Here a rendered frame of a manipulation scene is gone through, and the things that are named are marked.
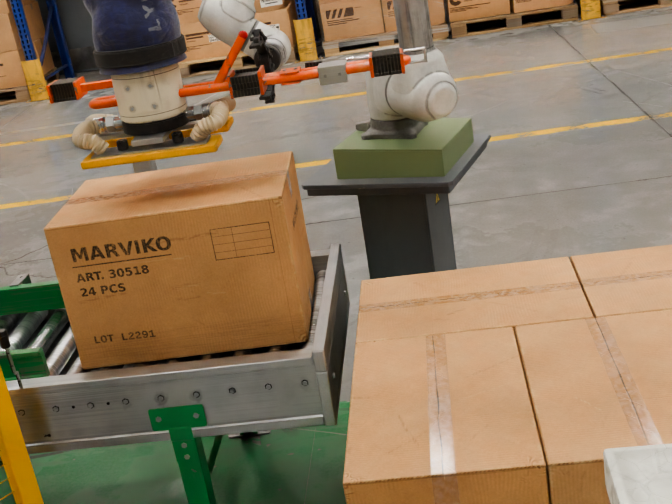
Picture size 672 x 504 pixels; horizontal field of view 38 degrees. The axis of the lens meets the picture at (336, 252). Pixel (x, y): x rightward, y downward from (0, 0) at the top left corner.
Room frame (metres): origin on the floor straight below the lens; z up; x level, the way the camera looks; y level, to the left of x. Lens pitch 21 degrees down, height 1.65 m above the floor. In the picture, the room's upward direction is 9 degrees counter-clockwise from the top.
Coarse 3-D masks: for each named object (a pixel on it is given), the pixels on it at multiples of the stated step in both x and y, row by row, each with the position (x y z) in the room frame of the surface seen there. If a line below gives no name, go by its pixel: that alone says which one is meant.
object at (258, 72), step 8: (232, 72) 2.43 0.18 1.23; (240, 72) 2.47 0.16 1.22; (248, 72) 2.45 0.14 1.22; (256, 72) 2.44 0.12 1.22; (264, 72) 2.45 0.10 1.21; (232, 80) 2.38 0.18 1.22; (240, 80) 2.37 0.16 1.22; (248, 80) 2.37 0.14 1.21; (256, 80) 2.37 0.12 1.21; (232, 88) 2.39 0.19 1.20; (240, 88) 2.38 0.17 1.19; (248, 88) 2.38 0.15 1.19; (256, 88) 2.37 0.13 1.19; (264, 88) 2.40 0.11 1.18; (232, 96) 2.39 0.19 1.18; (240, 96) 2.38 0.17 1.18
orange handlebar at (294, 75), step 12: (360, 60) 2.41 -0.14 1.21; (408, 60) 2.36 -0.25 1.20; (276, 72) 2.43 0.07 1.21; (288, 72) 2.38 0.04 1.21; (300, 72) 2.38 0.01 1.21; (312, 72) 2.38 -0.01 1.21; (348, 72) 2.37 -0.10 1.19; (84, 84) 2.72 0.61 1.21; (96, 84) 2.72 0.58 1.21; (108, 84) 2.72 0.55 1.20; (192, 84) 2.45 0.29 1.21; (204, 84) 2.45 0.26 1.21; (216, 84) 2.41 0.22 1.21; (264, 84) 2.39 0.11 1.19; (288, 84) 2.38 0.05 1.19; (108, 96) 2.48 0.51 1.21; (180, 96) 2.41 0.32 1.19; (96, 108) 2.44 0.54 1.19
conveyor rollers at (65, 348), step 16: (320, 272) 2.70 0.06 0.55; (320, 288) 2.58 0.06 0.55; (0, 320) 2.73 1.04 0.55; (16, 320) 2.79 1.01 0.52; (32, 320) 2.71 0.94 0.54; (48, 320) 2.68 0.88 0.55; (64, 320) 2.70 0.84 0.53; (16, 336) 2.60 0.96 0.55; (48, 336) 2.58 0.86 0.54; (64, 336) 2.54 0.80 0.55; (64, 352) 2.45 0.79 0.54; (240, 352) 2.25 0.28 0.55; (48, 368) 2.35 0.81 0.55; (80, 368) 2.32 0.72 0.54; (112, 368) 2.29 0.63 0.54
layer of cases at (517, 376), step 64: (576, 256) 2.52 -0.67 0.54; (640, 256) 2.45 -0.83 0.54; (384, 320) 2.31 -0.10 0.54; (448, 320) 2.25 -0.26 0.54; (512, 320) 2.19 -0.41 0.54; (576, 320) 2.13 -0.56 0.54; (640, 320) 2.08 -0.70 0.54; (384, 384) 1.97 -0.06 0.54; (448, 384) 1.93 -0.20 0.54; (512, 384) 1.88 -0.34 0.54; (576, 384) 1.84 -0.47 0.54; (640, 384) 1.80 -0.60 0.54; (384, 448) 1.71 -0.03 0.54; (448, 448) 1.67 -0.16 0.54; (512, 448) 1.64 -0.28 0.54; (576, 448) 1.60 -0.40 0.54
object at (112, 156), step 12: (180, 132) 2.34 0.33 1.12; (120, 144) 2.35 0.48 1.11; (156, 144) 2.36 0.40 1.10; (168, 144) 2.34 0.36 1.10; (180, 144) 2.32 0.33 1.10; (192, 144) 2.31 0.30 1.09; (204, 144) 2.30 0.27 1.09; (216, 144) 2.30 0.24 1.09; (96, 156) 2.34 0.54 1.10; (108, 156) 2.33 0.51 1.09; (120, 156) 2.32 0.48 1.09; (132, 156) 2.31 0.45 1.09; (144, 156) 2.31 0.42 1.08; (156, 156) 2.30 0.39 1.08; (168, 156) 2.30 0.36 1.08; (180, 156) 2.30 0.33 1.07; (84, 168) 2.32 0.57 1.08
